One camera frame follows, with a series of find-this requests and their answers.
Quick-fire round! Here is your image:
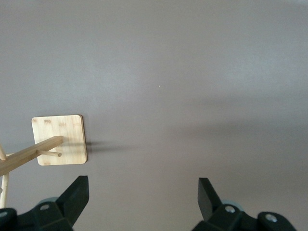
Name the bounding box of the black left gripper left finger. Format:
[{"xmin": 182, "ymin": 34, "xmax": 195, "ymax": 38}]
[{"xmin": 18, "ymin": 175, "xmax": 90, "ymax": 231}]

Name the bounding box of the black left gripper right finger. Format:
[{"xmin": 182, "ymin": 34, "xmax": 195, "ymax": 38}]
[{"xmin": 192, "ymin": 177, "xmax": 258, "ymax": 231}]

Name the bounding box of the wooden mug tree stand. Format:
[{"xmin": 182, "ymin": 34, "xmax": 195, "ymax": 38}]
[{"xmin": 0, "ymin": 114, "xmax": 88, "ymax": 209}]

